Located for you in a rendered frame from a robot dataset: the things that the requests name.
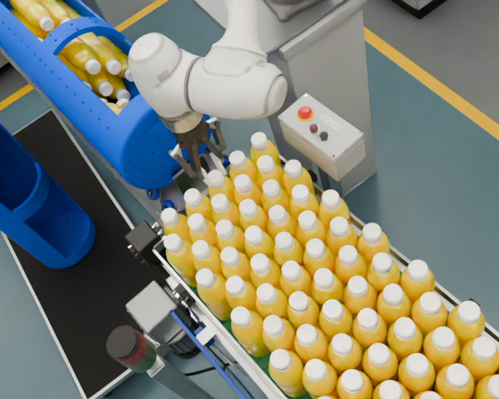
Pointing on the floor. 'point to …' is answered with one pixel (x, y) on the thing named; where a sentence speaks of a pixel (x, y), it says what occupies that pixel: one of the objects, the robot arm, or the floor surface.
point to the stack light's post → (177, 381)
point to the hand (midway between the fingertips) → (211, 170)
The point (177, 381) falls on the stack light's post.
